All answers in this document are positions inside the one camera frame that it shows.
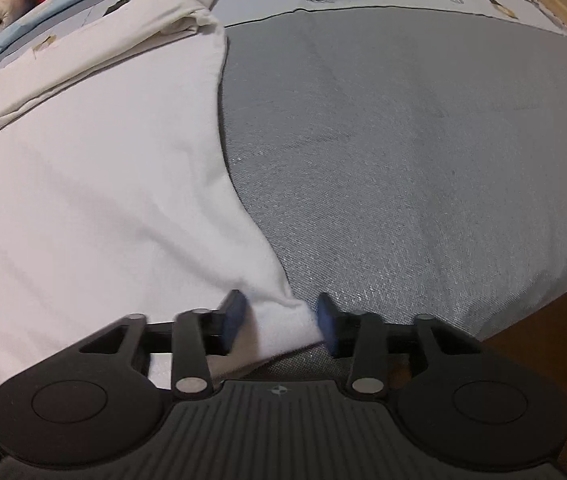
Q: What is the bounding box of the white long-sleeved shirt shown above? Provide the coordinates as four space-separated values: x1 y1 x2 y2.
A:
0 0 325 402

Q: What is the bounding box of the light blue sheet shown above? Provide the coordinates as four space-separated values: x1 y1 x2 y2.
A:
0 0 136 83

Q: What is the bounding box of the grey bed cover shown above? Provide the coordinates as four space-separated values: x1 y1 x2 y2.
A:
217 7 567 347

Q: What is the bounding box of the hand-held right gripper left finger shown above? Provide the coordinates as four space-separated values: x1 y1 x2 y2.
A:
69 289 250 402

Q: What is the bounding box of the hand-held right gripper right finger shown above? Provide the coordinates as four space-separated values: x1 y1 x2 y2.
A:
315 292 490 402

